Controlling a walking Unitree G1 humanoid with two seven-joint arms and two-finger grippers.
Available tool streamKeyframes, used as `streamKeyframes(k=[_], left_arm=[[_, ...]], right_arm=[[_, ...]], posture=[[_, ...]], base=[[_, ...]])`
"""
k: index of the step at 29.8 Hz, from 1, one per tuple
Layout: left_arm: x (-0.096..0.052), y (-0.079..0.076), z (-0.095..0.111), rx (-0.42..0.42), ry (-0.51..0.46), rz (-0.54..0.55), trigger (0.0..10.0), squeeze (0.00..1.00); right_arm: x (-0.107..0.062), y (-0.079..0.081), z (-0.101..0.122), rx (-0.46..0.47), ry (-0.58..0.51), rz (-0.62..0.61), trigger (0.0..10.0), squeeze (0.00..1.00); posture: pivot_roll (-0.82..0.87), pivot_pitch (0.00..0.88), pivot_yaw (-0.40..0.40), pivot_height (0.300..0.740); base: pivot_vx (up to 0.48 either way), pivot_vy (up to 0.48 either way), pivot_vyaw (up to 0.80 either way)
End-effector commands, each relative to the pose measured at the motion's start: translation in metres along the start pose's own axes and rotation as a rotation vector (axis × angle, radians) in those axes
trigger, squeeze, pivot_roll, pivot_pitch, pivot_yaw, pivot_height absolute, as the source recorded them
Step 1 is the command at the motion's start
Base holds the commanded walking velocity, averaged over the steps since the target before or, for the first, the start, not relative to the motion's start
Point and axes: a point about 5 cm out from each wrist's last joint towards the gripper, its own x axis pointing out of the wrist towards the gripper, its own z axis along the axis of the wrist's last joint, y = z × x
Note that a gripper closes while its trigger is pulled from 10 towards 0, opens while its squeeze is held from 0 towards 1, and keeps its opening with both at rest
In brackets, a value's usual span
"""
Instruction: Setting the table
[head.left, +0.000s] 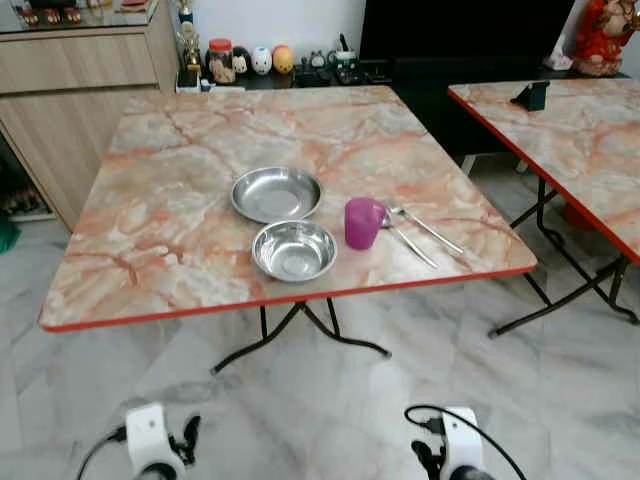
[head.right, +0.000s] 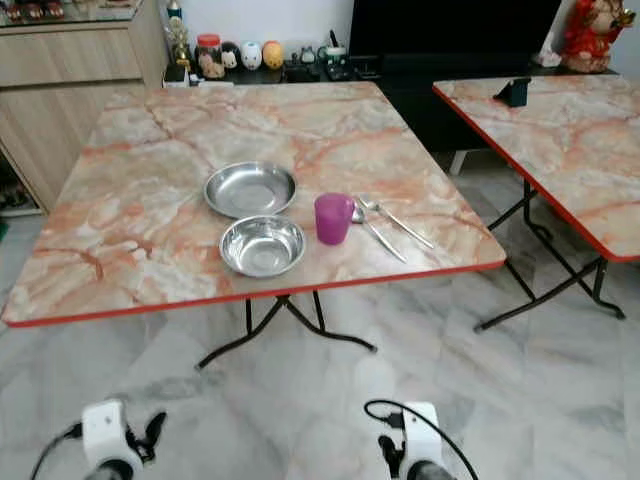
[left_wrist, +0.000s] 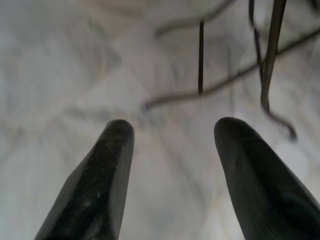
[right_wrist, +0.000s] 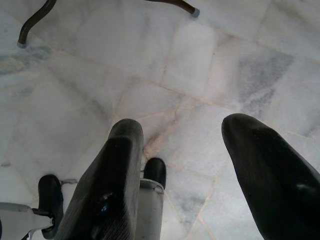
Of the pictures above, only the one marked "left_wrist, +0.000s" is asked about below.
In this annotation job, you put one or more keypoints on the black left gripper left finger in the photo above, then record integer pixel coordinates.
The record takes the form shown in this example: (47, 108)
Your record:
(100, 180)

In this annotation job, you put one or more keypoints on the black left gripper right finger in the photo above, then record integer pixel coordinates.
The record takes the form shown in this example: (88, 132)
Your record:
(260, 180)

